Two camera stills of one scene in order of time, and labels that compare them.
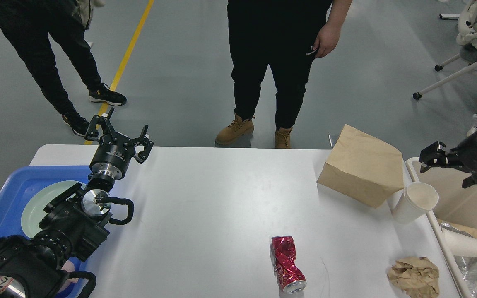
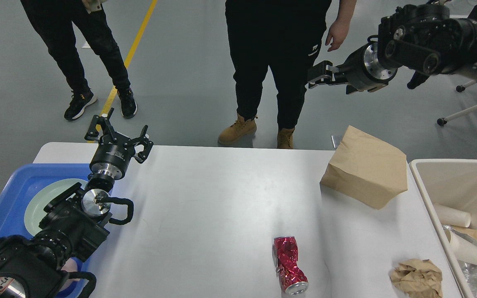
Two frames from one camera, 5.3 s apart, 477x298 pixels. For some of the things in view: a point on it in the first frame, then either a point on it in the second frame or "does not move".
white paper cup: (418, 198) → (449, 216)
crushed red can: (290, 277) does not move
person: (29, 22) → (56, 20)
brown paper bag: (362, 168) does not move
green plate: (34, 212) does not move
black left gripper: (111, 159) does not move
